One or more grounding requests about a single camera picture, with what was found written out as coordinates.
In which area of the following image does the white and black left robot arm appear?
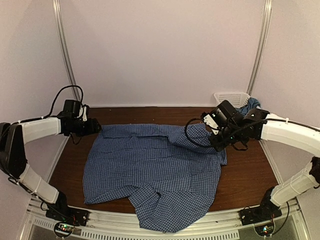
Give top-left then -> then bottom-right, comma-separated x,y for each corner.
0,117 -> 102,222

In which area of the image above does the black left camera cable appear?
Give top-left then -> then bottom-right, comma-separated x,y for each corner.
47,85 -> 85,118

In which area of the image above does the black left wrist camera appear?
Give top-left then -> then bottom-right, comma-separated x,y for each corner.
61,99 -> 82,118

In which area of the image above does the black right camera cable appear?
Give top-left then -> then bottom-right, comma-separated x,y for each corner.
184,117 -> 216,149

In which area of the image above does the aluminium front rail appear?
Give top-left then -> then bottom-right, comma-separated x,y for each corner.
20,195 -> 310,240

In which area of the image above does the blue checked shirt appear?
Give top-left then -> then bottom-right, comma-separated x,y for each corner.
82,122 -> 229,231

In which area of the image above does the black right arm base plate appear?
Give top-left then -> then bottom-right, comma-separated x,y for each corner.
238,205 -> 282,226

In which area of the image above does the right aluminium frame post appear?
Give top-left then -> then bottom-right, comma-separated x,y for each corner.
246,0 -> 273,95

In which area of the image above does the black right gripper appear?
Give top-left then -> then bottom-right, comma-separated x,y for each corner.
208,126 -> 242,153

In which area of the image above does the left aluminium frame post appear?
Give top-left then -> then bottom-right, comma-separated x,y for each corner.
52,0 -> 77,86

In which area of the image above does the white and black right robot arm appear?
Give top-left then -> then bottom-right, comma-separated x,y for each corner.
203,106 -> 320,221

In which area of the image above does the white plastic laundry basket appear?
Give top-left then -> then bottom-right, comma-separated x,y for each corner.
213,92 -> 251,108

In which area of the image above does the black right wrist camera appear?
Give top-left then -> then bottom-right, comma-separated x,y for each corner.
201,100 -> 244,135

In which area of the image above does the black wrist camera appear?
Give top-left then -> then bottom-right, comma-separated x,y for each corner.
61,99 -> 82,118
201,100 -> 244,135

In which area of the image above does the black camera cable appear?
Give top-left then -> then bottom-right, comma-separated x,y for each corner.
184,117 -> 216,149
47,85 -> 85,118

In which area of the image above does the blue grey cloth in basket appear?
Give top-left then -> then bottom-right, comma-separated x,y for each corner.
236,97 -> 261,116

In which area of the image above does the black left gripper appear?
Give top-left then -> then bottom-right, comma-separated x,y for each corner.
68,118 -> 102,138

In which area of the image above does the aluminium frame post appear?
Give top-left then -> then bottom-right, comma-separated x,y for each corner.
52,0 -> 77,86
246,0 -> 273,95

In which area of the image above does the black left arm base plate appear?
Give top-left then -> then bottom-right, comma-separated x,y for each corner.
45,207 -> 89,227

